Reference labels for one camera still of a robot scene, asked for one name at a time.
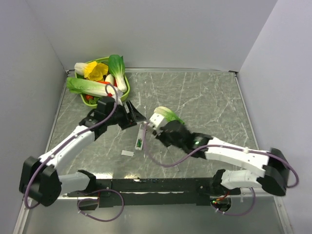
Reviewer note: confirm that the yellow leafed cabbage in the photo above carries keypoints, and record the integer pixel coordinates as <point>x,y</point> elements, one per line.
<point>93,71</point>

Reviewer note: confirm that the green napa cabbage half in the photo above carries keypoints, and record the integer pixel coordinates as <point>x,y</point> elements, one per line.
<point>168,114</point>

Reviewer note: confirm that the long white remote control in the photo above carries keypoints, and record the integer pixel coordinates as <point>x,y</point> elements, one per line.
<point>140,138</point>

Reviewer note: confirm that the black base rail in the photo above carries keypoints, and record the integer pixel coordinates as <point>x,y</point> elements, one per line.
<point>156,191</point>

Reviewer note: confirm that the white battery cover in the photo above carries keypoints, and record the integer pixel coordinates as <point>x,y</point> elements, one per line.
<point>127,153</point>

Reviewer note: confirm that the white radish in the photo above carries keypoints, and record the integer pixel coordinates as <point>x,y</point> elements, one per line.
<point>110,79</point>

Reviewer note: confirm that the long green white cabbage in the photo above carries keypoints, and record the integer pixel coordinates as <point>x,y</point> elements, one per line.
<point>82,86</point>

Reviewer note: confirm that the red chili pepper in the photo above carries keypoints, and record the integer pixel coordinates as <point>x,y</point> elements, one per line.
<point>103,82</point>

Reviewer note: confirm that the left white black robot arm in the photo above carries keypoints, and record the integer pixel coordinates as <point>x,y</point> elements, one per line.
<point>40,179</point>

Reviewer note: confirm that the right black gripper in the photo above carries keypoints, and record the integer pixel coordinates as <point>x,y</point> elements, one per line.
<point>161,136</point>

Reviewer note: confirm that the green white bok choy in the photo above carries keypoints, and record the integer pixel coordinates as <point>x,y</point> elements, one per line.
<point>117,69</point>

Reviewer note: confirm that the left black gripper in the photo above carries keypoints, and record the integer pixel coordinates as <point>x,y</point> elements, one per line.
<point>126,122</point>

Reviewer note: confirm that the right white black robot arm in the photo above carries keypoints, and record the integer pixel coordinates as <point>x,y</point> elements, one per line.
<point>259,169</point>

